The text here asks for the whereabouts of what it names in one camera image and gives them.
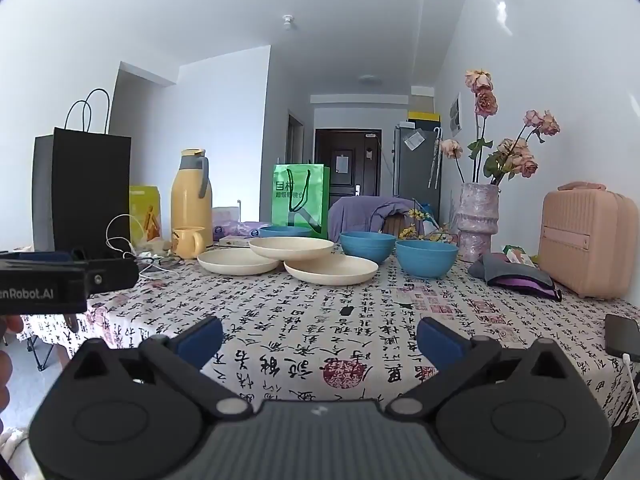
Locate pink small suitcase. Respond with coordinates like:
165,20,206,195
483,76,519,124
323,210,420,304
538,181,639,299

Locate grey purple cloth pouch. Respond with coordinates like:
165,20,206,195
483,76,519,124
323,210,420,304
468,252,562,301

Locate calligraphy print tablecloth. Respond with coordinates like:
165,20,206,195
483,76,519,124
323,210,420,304
22,258,639,426

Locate yellow snack package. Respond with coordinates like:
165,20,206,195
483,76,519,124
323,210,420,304
129,185,162,247

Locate wooden chair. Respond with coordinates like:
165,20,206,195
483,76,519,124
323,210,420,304
381,214,419,240

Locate white book box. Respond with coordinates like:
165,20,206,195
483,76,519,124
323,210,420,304
217,235,250,248

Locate yellow mug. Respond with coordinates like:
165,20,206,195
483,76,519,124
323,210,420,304
171,226,206,260

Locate blue bowl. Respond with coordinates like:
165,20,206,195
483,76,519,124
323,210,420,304
396,240,458,280
258,226,312,238
340,232,396,264

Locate green white snack pack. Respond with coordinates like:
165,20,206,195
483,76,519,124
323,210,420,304
502,245,537,266

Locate black paper bag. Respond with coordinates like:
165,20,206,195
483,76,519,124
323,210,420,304
32,88,132,260

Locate dried pink roses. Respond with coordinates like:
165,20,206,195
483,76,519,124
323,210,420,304
437,70,561,186

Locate grey refrigerator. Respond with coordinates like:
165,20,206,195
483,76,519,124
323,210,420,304
392,119,442,217

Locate dark entrance door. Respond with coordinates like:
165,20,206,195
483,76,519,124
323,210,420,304
314,129,382,206

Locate person's left hand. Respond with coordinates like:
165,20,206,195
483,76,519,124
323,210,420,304
0,315,24,412

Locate black phone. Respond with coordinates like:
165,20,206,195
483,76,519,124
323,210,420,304
604,314,640,363

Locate yellow thermos jug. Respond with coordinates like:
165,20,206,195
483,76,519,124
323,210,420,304
170,148,213,247

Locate white cable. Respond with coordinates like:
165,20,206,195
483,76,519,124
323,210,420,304
104,212,166,279

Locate purple tissue pack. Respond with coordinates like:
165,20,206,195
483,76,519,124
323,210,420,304
212,205,269,242

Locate cream plate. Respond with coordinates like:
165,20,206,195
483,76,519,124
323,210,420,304
284,254,378,286
198,248,280,276
250,236,334,261

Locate pink textured vase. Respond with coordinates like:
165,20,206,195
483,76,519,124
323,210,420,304
456,183,499,263

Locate yellow box on fridge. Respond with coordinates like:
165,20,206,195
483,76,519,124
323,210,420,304
408,110,440,122

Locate yellow flower branch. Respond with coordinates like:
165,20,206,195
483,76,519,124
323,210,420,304
398,208,457,244

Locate purple jacket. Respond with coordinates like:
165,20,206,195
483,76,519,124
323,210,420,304
328,195,414,242

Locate green paper shopping bag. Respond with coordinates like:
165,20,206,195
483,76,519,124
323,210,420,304
271,164,330,238

